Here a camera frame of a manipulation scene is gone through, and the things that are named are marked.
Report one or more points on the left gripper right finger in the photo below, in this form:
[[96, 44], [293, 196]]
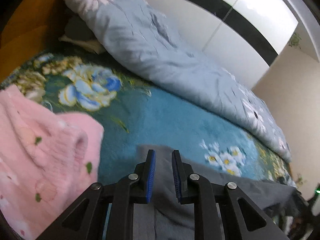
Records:
[[220, 211]]

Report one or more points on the white black-striped wardrobe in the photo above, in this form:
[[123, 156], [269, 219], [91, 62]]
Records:
[[242, 36]]

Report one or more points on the teal floral bed blanket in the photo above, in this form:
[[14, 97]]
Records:
[[138, 116]]

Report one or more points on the grey knit sweater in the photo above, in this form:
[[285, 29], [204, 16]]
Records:
[[165, 218]]

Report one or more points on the wooden bed frame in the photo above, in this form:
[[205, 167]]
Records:
[[34, 25]]

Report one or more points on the grey-blue floral duvet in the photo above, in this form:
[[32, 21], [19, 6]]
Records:
[[142, 40]]

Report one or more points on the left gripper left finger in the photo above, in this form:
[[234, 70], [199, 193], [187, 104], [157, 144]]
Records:
[[106, 211]]

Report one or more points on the pink fleece garment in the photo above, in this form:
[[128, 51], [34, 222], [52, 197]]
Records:
[[47, 161]]

